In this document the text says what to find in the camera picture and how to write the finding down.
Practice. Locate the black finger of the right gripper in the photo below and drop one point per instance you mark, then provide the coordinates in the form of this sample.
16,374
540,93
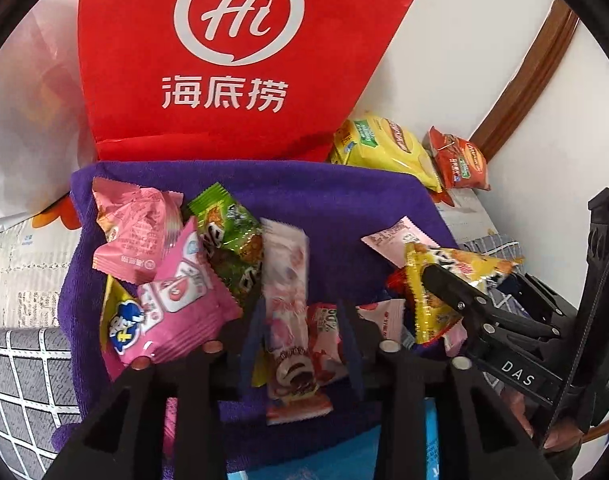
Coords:
545,328

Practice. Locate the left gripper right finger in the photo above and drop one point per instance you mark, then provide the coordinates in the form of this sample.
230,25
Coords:
479,438

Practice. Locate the yellow chips snack packet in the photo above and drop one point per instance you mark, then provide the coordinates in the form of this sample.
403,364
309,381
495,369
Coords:
439,278

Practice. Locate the red snack packet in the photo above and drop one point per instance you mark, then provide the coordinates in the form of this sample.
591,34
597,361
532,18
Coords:
396,286

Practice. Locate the pink strawberry snack packet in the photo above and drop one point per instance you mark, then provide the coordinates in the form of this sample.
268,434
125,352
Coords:
325,346

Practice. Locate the long pink cake packet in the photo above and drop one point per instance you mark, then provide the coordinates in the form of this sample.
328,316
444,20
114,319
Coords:
293,389

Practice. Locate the magenta snack bag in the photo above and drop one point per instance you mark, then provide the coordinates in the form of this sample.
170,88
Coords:
184,306

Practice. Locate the pink candy packet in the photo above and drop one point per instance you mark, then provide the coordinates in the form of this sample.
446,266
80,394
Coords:
141,225

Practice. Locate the green snack packet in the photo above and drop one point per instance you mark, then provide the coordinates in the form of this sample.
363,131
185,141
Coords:
233,240

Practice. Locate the person's hand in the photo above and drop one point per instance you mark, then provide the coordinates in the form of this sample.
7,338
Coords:
563,435

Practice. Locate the blue tissue pack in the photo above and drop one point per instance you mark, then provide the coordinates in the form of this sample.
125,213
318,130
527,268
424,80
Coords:
354,459

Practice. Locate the light pink snack packet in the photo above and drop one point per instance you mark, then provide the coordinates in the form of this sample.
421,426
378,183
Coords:
392,242

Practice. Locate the grey checked bedsheet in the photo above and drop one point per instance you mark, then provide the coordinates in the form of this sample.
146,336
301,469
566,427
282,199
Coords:
36,397

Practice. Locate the red chips bag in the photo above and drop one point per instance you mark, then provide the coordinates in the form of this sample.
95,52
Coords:
460,164

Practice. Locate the purple towel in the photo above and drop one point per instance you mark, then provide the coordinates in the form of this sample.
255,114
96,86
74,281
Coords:
201,408

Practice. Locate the yellow chips bag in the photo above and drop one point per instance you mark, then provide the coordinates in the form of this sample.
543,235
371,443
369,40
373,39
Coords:
379,143

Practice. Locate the white plastic Miniso bag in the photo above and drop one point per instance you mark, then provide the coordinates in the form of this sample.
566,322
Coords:
44,131

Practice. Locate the red paper shopping bag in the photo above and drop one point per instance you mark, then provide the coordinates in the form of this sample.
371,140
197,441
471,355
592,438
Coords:
227,79

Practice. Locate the brown wooden door frame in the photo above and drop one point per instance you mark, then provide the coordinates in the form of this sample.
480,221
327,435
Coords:
532,77

